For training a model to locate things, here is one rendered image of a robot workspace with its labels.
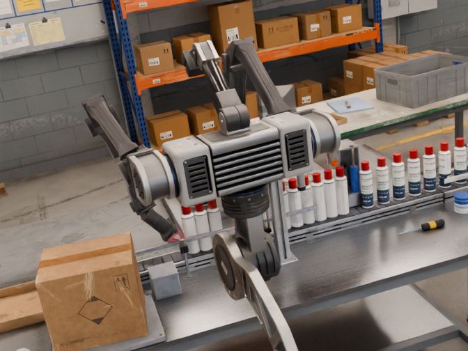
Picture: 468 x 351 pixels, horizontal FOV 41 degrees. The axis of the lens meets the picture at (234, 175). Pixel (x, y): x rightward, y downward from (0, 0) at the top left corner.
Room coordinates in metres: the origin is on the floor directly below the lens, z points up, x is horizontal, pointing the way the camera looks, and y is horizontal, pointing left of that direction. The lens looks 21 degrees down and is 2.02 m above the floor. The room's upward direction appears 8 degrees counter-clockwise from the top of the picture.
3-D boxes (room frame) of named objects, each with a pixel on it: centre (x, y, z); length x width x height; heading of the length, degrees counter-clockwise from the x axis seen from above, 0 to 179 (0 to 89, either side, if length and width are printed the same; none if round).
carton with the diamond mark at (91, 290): (1.84, 0.52, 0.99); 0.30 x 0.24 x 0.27; 97
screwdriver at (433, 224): (2.22, -0.71, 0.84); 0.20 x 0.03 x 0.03; 103
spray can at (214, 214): (2.24, 0.10, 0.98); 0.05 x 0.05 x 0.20
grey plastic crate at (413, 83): (4.25, -1.42, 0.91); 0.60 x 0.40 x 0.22; 113
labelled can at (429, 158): (2.48, -0.83, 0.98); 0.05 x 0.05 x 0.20
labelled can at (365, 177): (2.40, -0.54, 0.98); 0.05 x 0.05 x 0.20
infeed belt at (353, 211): (2.29, -0.07, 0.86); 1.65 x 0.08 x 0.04; 104
